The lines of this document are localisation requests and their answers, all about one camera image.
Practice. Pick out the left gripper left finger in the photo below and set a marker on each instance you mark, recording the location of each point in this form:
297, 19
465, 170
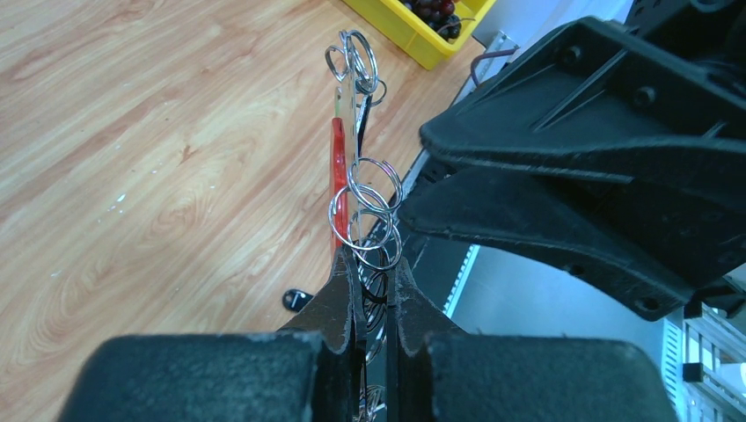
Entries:
308, 370

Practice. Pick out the yellow plastic fruit bin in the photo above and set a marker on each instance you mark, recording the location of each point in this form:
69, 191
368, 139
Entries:
408, 32

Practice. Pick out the red handled metal key organizer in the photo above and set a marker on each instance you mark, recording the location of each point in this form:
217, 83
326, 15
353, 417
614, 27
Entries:
361, 218

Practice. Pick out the slotted white cable duct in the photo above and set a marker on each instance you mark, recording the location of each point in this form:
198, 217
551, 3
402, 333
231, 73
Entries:
703, 364

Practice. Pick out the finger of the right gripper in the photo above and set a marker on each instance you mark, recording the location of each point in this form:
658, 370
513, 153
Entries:
591, 101
651, 248

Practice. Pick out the purple grape bunch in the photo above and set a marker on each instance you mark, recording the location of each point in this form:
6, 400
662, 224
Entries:
438, 15

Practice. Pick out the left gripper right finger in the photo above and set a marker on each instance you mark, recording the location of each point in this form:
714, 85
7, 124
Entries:
438, 372

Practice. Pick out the key with black tag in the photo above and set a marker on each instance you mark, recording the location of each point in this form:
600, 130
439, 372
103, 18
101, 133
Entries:
295, 300

